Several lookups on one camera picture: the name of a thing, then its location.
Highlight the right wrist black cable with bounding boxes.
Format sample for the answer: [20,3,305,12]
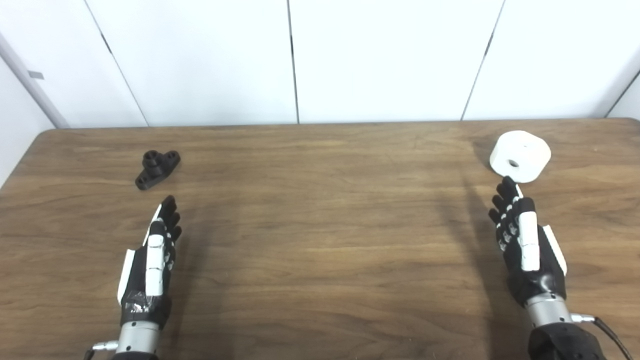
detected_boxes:
[571,313,634,360]

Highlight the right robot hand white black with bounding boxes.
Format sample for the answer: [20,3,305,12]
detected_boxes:
[488,176,569,307]

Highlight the round white piece with hole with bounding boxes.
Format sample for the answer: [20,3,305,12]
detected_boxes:
[489,130,552,184]

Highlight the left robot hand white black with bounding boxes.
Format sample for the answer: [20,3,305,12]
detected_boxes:
[117,195,183,330]

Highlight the black flanged holder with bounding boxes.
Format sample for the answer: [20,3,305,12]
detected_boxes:
[135,150,182,191]

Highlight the grey wall corner strip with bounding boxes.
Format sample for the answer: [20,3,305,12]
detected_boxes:
[0,32,70,129]

